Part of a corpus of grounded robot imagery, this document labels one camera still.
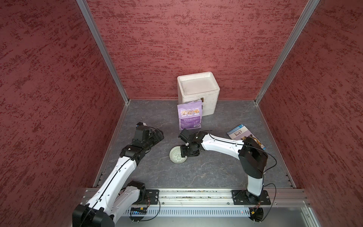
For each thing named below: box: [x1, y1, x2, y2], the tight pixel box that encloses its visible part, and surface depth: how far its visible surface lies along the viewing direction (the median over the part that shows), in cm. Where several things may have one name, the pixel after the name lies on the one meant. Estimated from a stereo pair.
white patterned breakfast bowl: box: [168, 145, 188, 165], surface depth 88 cm
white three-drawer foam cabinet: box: [177, 71, 221, 116], surface depth 100 cm
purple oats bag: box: [176, 99, 203, 131], surface depth 95 cm
